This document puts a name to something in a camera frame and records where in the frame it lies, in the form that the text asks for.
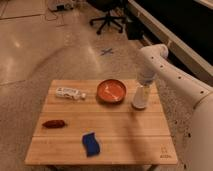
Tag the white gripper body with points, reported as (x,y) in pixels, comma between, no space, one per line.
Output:
(146,76)

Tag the clear plastic bottle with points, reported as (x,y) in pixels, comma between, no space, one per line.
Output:
(70,93)

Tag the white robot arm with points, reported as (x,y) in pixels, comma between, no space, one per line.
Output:
(199,151)

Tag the orange ceramic bowl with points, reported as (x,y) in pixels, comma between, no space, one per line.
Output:
(111,91)

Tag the white paper cup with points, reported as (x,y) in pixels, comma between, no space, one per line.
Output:
(141,97)

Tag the black office chair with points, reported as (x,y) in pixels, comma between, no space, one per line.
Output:
(107,6)

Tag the wooden table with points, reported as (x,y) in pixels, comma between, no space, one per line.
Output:
(125,135)

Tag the blue sponge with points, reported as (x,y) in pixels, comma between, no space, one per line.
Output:
(91,144)

